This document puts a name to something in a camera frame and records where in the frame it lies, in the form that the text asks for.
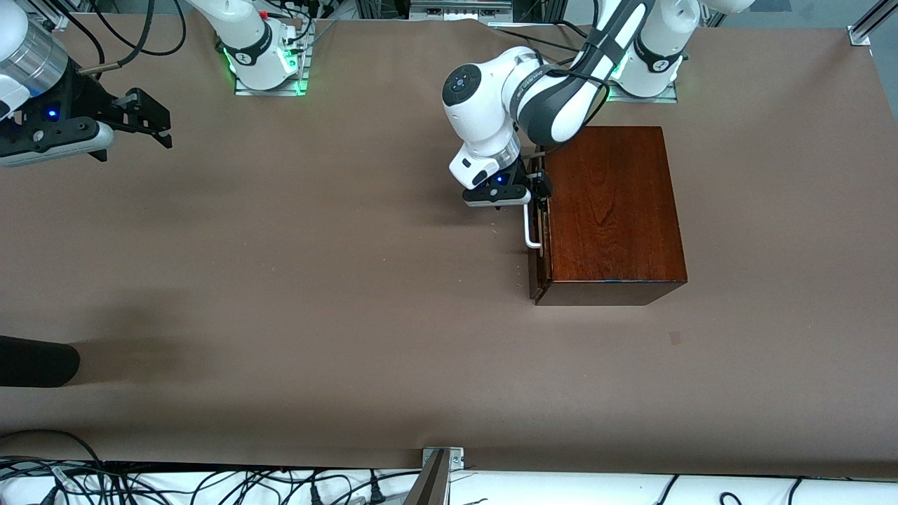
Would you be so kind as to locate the grey metal device box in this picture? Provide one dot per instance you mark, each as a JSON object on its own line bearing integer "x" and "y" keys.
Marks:
{"x": 459, "y": 7}

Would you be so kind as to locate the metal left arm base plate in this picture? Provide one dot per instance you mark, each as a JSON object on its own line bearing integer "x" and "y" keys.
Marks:
{"x": 642, "y": 99}

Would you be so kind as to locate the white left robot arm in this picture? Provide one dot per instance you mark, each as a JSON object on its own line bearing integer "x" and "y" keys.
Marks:
{"x": 484, "y": 112}

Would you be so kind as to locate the aluminium frame rail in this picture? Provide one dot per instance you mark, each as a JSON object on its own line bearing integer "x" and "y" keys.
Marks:
{"x": 52, "y": 17}
{"x": 866, "y": 28}

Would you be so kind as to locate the dark brown wooden cabinet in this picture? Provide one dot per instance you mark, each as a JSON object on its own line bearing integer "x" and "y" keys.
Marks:
{"x": 610, "y": 210}

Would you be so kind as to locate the aluminium corner bracket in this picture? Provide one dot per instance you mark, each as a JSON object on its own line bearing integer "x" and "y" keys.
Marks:
{"x": 456, "y": 459}

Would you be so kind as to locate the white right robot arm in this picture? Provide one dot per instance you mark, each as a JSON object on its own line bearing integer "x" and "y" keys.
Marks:
{"x": 245, "y": 28}

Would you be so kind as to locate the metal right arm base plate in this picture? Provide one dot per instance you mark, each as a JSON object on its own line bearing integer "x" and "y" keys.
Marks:
{"x": 270, "y": 92}

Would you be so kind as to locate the grey metal post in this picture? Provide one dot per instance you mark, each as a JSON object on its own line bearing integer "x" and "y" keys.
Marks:
{"x": 428, "y": 491}

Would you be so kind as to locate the light wood drawer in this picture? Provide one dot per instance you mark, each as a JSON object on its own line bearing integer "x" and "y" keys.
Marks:
{"x": 540, "y": 273}

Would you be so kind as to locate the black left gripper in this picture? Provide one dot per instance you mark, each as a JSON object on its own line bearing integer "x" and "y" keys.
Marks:
{"x": 520, "y": 174}

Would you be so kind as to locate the black cylinder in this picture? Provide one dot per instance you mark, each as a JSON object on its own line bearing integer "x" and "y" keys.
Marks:
{"x": 35, "y": 361}

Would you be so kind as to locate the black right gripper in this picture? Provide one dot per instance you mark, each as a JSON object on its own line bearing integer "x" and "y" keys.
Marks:
{"x": 78, "y": 98}

